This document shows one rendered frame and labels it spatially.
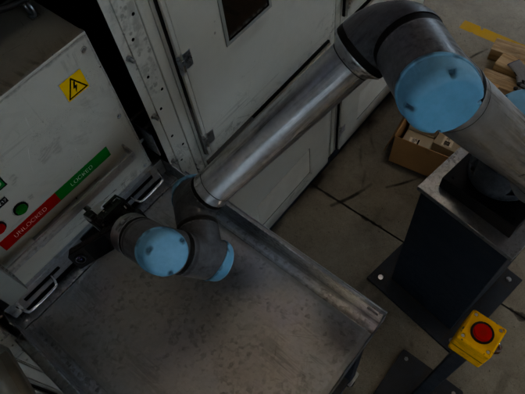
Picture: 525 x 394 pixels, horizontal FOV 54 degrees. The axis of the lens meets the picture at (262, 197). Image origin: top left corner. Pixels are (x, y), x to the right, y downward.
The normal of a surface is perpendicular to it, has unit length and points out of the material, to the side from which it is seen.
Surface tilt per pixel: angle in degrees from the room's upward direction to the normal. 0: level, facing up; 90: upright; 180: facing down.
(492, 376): 0
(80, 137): 90
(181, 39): 90
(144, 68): 90
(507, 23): 0
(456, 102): 81
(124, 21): 90
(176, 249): 55
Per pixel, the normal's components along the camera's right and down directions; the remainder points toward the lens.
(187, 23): 0.77, 0.52
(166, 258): 0.55, 0.17
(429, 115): 0.13, 0.76
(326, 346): -0.09, -0.50
